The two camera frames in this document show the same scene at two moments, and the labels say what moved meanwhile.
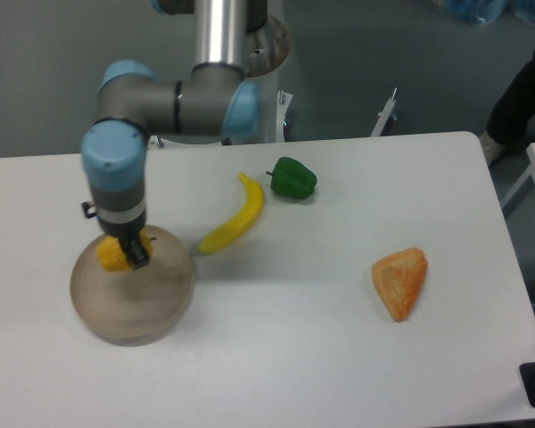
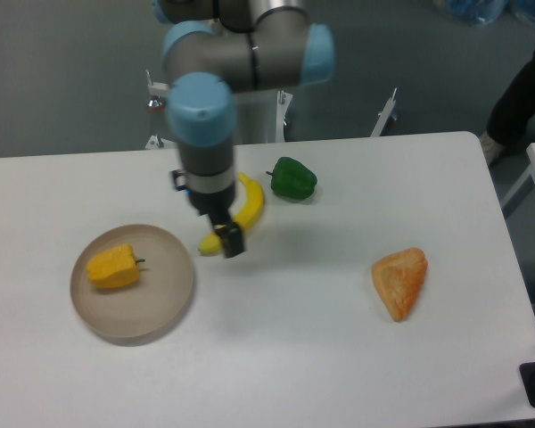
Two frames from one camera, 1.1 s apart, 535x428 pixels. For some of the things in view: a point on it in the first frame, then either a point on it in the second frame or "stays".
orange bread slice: (398, 277) stays
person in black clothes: (522, 111) stays
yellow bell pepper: (112, 256) to (114, 267)
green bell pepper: (292, 179) stays
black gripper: (127, 234) to (217, 205)
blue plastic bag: (486, 12) stays
